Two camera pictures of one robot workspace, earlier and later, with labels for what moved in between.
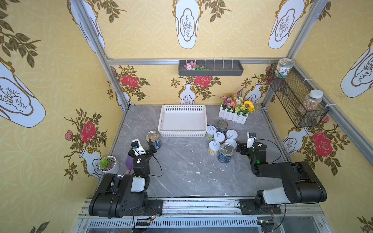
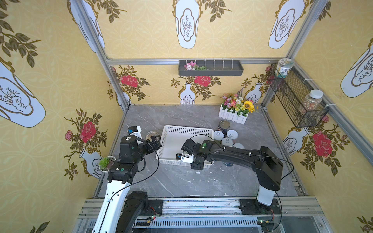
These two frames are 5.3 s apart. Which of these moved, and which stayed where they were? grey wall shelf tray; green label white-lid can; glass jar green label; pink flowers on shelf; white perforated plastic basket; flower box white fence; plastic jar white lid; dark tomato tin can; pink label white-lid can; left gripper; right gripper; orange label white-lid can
Moved: green label white-lid can; left gripper; white perforated plastic basket; orange label white-lid can; right gripper
Stayed: grey wall shelf tray; pink flowers on shelf; flower box white fence; glass jar green label; plastic jar white lid; pink label white-lid can; dark tomato tin can
